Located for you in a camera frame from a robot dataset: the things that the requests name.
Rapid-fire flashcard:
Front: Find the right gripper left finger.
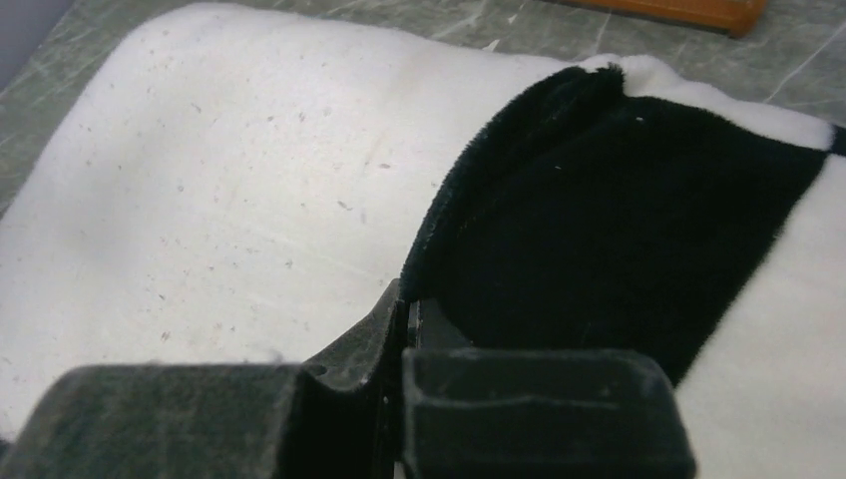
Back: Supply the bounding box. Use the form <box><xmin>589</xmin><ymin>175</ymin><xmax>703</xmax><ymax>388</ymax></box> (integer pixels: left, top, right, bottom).
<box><xmin>1</xmin><ymin>281</ymin><xmax>405</xmax><ymax>478</ymax></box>

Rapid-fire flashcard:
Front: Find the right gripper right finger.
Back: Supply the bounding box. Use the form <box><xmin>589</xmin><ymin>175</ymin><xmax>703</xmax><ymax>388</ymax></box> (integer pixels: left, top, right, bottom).
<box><xmin>402</xmin><ymin>300</ymin><xmax>697</xmax><ymax>478</ymax></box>

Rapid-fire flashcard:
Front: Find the white pillow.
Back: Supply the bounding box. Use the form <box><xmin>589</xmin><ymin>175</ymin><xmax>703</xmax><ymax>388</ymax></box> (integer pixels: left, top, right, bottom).
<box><xmin>1</xmin><ymin>3</ymin><xmax>563</xmax><ymax>438</ymax></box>

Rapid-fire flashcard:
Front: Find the black white checkered pillowcase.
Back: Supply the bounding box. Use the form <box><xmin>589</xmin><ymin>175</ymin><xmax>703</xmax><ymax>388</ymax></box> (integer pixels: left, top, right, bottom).
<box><xmin>401</xmin><ymin>56</ymin><xmax>845</xmax><ymax>478</ymax></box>

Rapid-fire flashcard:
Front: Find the wooden shelf rack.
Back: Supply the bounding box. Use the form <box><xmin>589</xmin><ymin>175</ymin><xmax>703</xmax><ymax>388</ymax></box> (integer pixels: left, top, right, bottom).
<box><xmin>563</xmin><ymin>0</ymin><xmax>768</xmax><ymax>38</ymax></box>

